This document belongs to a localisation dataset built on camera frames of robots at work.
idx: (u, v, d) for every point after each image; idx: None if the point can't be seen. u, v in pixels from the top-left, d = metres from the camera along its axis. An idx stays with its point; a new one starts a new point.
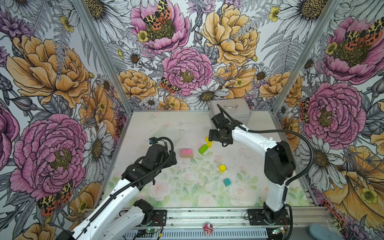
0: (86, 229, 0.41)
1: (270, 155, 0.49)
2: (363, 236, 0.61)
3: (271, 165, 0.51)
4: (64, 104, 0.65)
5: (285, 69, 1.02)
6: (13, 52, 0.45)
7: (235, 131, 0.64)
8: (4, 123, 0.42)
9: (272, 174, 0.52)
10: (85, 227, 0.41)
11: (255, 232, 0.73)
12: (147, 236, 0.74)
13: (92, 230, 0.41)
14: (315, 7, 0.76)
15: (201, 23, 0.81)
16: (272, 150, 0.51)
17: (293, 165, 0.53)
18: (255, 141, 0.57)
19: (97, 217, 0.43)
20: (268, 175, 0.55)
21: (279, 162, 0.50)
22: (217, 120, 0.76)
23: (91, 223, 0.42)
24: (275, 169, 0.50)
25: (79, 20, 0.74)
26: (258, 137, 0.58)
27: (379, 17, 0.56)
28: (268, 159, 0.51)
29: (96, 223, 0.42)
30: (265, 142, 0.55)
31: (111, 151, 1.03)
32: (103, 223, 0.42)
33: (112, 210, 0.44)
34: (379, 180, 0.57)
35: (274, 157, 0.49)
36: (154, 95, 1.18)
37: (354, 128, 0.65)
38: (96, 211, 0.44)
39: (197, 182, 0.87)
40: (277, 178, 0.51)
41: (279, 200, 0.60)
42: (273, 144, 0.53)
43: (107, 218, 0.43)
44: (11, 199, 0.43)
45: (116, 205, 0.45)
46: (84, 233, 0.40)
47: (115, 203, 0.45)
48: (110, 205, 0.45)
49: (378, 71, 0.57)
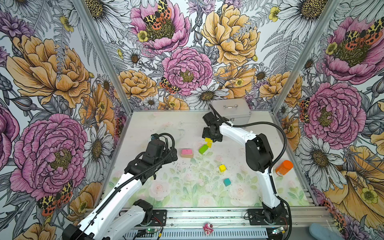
0: (93, 221, 0.41)
1: (249, 145, 0.57)
2: (362, 236, 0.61)
3: (251, 154, 0.59)
4: (64, 104, 0.65)
5: (285, 69, 1.02)
6: (13, 52, 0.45)
7: (222, 127, 0.72)
8: (4, 123, 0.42)
9: (252, 162, 0.60)
10: (92, 219, 0.41)
11: (255, 232, 0.73)
12: (147, 236, 0.74)
13: (99, 222, 0.41)
14: (315, 7, 0.76)
15: (201, 23, 0.81)
16: (251, 141, 0.58)
17: (271, 154, 0.60)
18: (238, 134, 0.65)
19: (102, 210, 0.43)
20: (249, 163, 0.62)
21: (257, 151, 0.57)
22: (207, 118, 0.84)
23: (98, 215, 0.42)
24: (254, 157, 0.58)
25: (79, 20, 0.74)
26: (241, 131, 0.65)
27: (379, 17, 0.56)
28: (247, 149, 0.59)
29: (103, 215, 0.42)
30: (246, 135, 0.63)
31: (111, 151, 1.03)
32: (109, 214, 0.43)
33: (117, 202, 0.45)
34: (379, 180, 0.57)
35: (252, 147, 0.57)
36: (154, 95, 1.18)
37: (354, 128, 0.65)
38: (101, 204, 0.44)
39: (197, 182, 0.87)
40: (256, 166, 0.59)
41: (271, 195, 0.63)
42: (252, 136, 0.61)
43: (113, 210, 0.44)
44: (11, 199, 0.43)
45: (121, 198, 0.46)
46: (92, 224, 0.41)
47: (120, 194, 0.46)
48: (116, 197, 0.46)
49: (378, 71, 0.57)
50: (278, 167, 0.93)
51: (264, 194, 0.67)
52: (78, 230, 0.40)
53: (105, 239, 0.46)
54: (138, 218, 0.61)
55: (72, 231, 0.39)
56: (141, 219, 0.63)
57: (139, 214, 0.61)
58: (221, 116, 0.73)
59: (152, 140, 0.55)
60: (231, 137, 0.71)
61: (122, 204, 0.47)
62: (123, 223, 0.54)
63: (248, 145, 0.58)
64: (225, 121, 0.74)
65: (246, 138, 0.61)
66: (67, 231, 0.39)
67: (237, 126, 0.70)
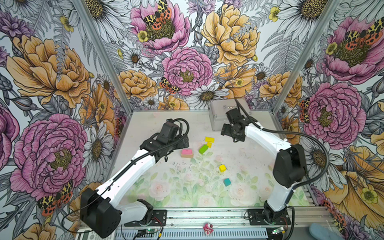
0: (110, 188, 0.43)
1: (281, 155, 0.48)
2: (362, 236, 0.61)
3: (281, 165, 0.49)
4: (64, 104, 0.65)
5: (285, 69, 1.02)
6: (13, 52, 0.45)
7: (248, 128, 0.63)
8: (4, 124, 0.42)
9: (281, 175, 0.51)
10: (109, 186, 0.43)
11: (255, 232, 0.73)
12: (147, 235, 0.74)
13: (115, 189, 0.43)
14: (315, 6, 0.76)
15: (201, 23, 0.81)
16: (285, 152, 0.49)
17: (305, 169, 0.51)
18: (268, 141, 0.55)
19: (119, 178, 0.45)
20: (276, 176, 0.54)
21: (290, 164, 0.48)
22: (231, 114, 0.75)
23: (114, 183, 0.44)
24: (285, 170, 0.49)
25: (79, 20, 0.74)
26: (271, 137, 0.56)
27: (379, 17, 0.56)
28: (278, 160, 0.50)
29: (120, 183, 0.44)
30: (279, 142, 0.53)
31: (111, 151, 1.03)
32: (125, 184, 0.44)
33: (133, 174, 0.46)
34: (380, 180, 0.57)
35: (286, 158, 0.48)
36: (154, 95, 1.18)
37: (354, 128, 0.65)
38: (118, 174, 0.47)
39: (197, 182, 0.87)
40: (285, 181, 0.50)
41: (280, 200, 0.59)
42: (286, 146, 0.52)
43: (128, 181, 0.45)
44: (11, 199, 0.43)
45: (136, 170, 0.47)
46: (109, 190, 0.42)
47: (136, 167, 0.48)
48: (131, 169, 0.47)
49: (378, 71, 0.57)
50: None
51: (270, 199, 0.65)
52: (95, 194, 0.41)
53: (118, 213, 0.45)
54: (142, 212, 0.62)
55: (90, 195, 0.41)
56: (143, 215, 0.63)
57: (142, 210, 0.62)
58: (249, 116, 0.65)
59: (166, 123, 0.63)
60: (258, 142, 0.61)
61: (137, 177, 0.48)
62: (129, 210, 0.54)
63: (280, 155, 0.49)
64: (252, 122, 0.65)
65: (279, 146, 0.52)
66: (85, 194, 0.41)
67: (268, 130, 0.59)
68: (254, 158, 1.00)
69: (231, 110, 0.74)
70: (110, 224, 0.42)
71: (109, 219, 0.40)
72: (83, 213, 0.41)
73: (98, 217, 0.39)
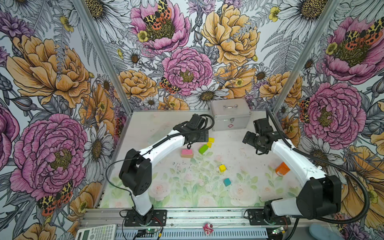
0: (150, 152, 0.50)
1: (311, 185, 0.42)
2: (362, 236, 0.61)
3: (308, 195, 0.43)
4: (64, 104, 0.65)
5: (285, 69, 1.02)
6: (13, 52, 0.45)
7: (277, 144, 0.57)
8: (4, 124, 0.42)
9: (306, 205, 0.45)
10: (149, 150, 0.51)
11: (255, 232, 0.73)
12: (147, 236, 0.74)
13: (154, 153, 0.50)
14: (315, 7, 0.76)
15: (201, 23, 0.81)
16: (317, 182, 0.42)
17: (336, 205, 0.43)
18: (298, 164, 0.49)
19: (157, 147, 0.53)
20: (300, 205, 0.47)
21: (321, 197, 0.41)
22: (260, 124, 0.68)
23: (153, 149, 0.52)
24: (311, 201, 0.43)
25: (79, 20, 0.74)
26: (303, 161, 0.49)
27: (379, 17, 0.56)
28: (307, 188, 0.43)
29: (155, 150, 0.51)
30: (311, 169, 0.46)
31: (111, 151, 1.03)
32: (161, 151, 0.52)
33: (167, 146, 0.54)
34: (380, 180, 0.57)
35: (317, 190, 0.41)
36: (154, 95, 1.18)
37: (354, 128, 0.65)
38: (156, 143, 0.54)
39: (197, 182, 0.87)
40: (309, 213, 0.44)
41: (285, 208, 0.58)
42: (319, 175, 0.44)
43: (163, 150, 0.53)
44: (11, 199, 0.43)
45: (168, 143, 0.55)
46: (149, 153, 0.50)
47: (168, 141, 0.55)
48: (166, 143, 0.55)
49: (378, 71, 0.57)
50: (278, 167, 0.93)
51: (277, 202, 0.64)
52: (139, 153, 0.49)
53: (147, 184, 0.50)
54: (144, 208, 0.62)
55: (134, 153, 0.48)
56: (143, 213, 0.63)
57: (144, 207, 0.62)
58: (279, 130, 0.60)
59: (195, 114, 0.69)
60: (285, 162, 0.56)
61: (169, 150, 0.56)
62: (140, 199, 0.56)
63: (310, 185, 0.42)
64: (283, 139, 0.57)
65: (309, 174, 0.45)
66: (130, 152, 0.48)
67: (301, 152, 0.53)
68: (254, 158, 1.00)
69: (259, 119, 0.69)
70: (144, 183, 0.48)
71: (143, 178, 0.46)
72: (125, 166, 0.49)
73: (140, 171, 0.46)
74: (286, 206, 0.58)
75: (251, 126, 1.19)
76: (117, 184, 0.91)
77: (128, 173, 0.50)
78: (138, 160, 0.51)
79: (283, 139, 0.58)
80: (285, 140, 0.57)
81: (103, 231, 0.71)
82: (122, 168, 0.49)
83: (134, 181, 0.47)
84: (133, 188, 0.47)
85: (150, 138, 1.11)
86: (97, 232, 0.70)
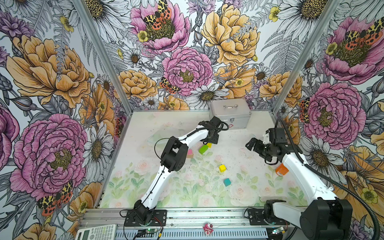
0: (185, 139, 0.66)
1: (317, 205, 0.40)
2: (362, 236, 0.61)
3: (312, 213, 0.42)
4: (64, 104, 0.65)
5: (285, 69, 1.02)
6: (13, 52, 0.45)
7: (288, 157, 0.55)
8: (4, 123, 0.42)
9: (309, 224, 0.43)
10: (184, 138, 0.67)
11: (255, 232, 0.73)
12: (147, 236, 0.74)
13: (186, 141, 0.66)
14: (315, 6, 0.76)
15: (201, 23, 0.81)
16: (323, 203, 0.40)
17: (342, 230, 0.40)
18: (308, 183, 0.46)
19: (190, 136, 0.69)
20: (304, 224, 0.45)
21: (325, 218, 0.39)
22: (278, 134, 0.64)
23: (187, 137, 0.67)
24: (315, 222, 0.41)
25: (79, 20, 0.74)
26: (314, 180, 0.46)
27: (379, 17, 0.56)
28: (312, 206, 0.42)
29: (189, 138, 0.67)
30: (320, 189, 0.44)
31: (111, 151, 1.03)
32: (192, 141, 0.67)
33: (196, 137, 0.70)
34: (380, 180, 0.57)
35: (322, 211, 0.39)
36: (154, 95, 1.18)
37: (354, 128, 0.65)
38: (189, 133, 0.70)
39: (197, 182, 0.87)
40: (312, 234, 0.42)
41: (285, 213, 0.58)
42: (329, 197, 0.42)
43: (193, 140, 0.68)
44: (11, 199, 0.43)
45: (197, 134, 0.71)
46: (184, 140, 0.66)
47: (198, 132, 0.72)
48: (194, 134, 0.70)
49: (378, 71, 0.57)
50: (278, 167, 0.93)
51: (279, 204, 0.65)
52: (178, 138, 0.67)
53: (179, 166, 0.64)
54: (154, 201, 0.66)
55: (173, 141, 0.64)
56: (151, 207, 0.66)
57: (153, 200, 0.66)
58: (292, 143, 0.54)
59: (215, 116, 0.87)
60: (293, 176, 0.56)
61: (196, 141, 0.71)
62: (158, 187, 0.65)
63: (316, 205, 0.40)
64: (295, 153, 0.55)
65: (318, 194, 0.43)
66: (171, 139, 0.64)
67: (312, 169, 0.50)
68: (254, 158, 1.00)
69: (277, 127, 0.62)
70: (180, 164, 0.64)
71: (181, 158, 0.62)
72: (166, 151, 0.65)
73: (183, 153, 0.61)
74: (288, 215, 0.57)
75: (251, 127, 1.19)
76: (117, 184, 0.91)
77: (169, 154, 0.66)
78: (175, 145, 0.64)
79: (296, 153, 0.55)
80: (298, 155, 0.55)
81: (103, 231, 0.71)
82: (164, 149, 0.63)
83: (174, 160, 0.64)
84: (171, 166, 0.64)
85: (150, 138, 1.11)
86: (97, 232, 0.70)
